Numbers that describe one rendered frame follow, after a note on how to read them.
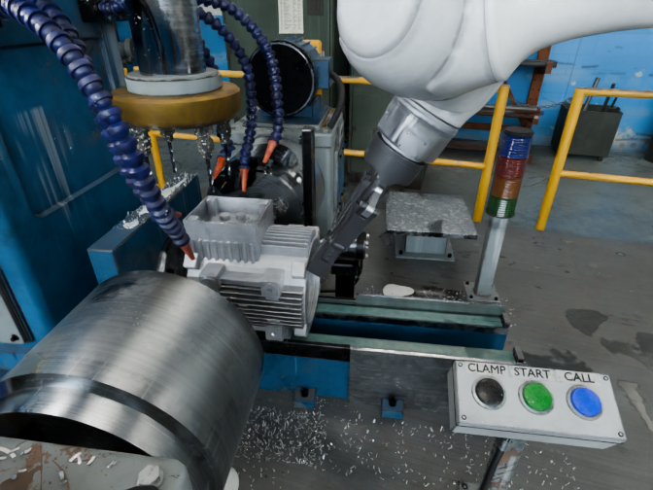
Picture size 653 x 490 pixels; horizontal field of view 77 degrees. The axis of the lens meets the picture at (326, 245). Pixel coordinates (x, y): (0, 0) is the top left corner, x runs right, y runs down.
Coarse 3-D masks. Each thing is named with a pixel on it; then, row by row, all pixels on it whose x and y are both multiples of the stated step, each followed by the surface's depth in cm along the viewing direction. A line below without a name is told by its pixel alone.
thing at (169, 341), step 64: (64, 320) 44; (128, 320) 41; (192, 320) 44; (0, 384) 37; (64, 384) 35; (128, 384) 36; (192, 384) 39; (256, 384) 50; (128, 448) 34; (192, 448) 37
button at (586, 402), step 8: (576, 392) 44; (584, 392) 44; (592, 392) 44; (576, 400) 44; (584, 400) 44; (592, 400) 44; (600, 400) 44; (576, 408) 44; (584, 408) 43; (592, 408) 43; (600, 408) 43; (592, 416) 43
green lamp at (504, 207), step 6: (492, 198) 91; (498, 198) 90; (516, 198) 90; (492, 204) 92; (498, 204) 90; (504, 204) 90; (510, 204) 90; (492, 210) 92; (498, 210) 91; (504, 210) 90; (510, 210) 90; (504, 216) 91
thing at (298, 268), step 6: (318, 228) 74; (318, 234) 74; (186, 258) 66; (198, 258) 67; (186, 264) 66; (192, 264) 66; (198, 264) 67; (294, 264) 64; (300, 264) 64; (306, 264) 65; (294, 270) 64; (300, 270) 64; (306, 270) 65; (294, 276) 63; (300, 276) 63; (294, 330) 70; (300, 330) 70; (306, 330) 70; (306, 336) 71
